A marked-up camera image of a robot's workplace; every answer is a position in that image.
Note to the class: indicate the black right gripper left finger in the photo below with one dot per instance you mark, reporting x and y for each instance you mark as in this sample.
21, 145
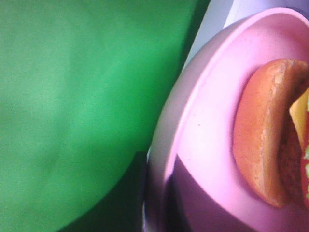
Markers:
121, 209

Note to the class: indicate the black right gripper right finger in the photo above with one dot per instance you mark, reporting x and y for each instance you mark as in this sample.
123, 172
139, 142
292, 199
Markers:
178, 207

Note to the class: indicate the pink plate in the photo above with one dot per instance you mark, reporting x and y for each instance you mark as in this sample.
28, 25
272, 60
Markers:
192, 142

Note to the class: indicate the burger with lettuce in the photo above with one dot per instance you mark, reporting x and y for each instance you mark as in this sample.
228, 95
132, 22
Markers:
270, 133

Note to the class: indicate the white microwave oven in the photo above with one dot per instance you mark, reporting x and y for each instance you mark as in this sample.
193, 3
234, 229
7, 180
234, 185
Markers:
222, 13

